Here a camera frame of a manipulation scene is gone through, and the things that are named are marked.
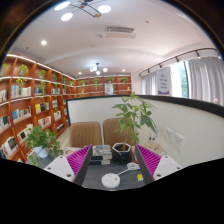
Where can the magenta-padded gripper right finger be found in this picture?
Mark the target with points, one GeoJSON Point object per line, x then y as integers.
{"type": "Point", "coordinates": [166, 165]}

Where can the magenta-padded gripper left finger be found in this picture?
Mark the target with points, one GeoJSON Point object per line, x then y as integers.
{"type": "Point", "coordinates": [60, 166]}

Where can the beige and red book stack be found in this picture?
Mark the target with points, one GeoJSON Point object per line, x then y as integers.
{"type": "Point", "coordinates": [158, 150]}

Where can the white book with pink cover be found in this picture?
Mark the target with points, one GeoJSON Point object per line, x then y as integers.
{"type": "Point", "coordinates": [71, 151]}

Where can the leafy plant in white pot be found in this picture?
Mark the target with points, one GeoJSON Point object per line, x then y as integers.
{"type": "Point", "coordinates": [41, 151]}

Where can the clear acrylic sign stand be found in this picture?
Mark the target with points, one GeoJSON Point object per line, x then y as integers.
{"type": "Point", "coordinates": [152, 138]}

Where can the tan upholstered chair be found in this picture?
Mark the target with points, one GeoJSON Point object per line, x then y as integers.
{"type": "Point", "coordinates": [111, 131]}
{"type": "Point", "coordinates": [85, 133]}

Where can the small tree in black pot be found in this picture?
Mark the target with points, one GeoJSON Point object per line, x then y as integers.
{"type": "Point", "coordinates": [121, 153]}

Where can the round white power strip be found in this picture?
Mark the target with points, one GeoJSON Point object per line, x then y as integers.
{"type": "Point", "coordinates": [110, 181]}

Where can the orange wooden bookshelf unit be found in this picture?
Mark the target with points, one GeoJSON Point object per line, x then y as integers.
{"type": "Point", "coordinates": [20, 113]}

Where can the grey curtain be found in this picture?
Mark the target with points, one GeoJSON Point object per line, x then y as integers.
{"type": "Point", "coordinates": [149, 83]}
{"type": "Point", "coordinates": [206, 80]}

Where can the white and purple hanging banner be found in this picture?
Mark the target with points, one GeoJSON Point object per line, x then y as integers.
{"type": "Point", "coordinates": [164, 80]}

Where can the white poster on shelf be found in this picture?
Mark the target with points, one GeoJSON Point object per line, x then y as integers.
{"type": "Point", "coordinates": [108, 89]}

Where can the ceiling chandelier with round lamps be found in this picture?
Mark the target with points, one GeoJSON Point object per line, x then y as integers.
{"type": "Point", "coordinates": [66, 16]}
{"type": "Point", "coordinates": [98, 71]}

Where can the recessed ceiling lights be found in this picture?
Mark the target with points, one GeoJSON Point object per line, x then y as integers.
{"type": "Point", "coordinates": [43, 42]}

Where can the ceiling air vent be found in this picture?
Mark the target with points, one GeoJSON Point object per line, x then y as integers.
{"type": "Point", "coordinates": [120, 31]}

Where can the white wall outlet plate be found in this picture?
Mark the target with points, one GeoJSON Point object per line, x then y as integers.
{"type": "Point", "coordinates": [179, 141]}
{"type": "Point", "coordinates": [169, 135]}

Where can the black ceiling track light rail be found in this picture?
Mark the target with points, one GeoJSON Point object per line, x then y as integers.
{"type": "Point", "coordinates": [176, 57]}

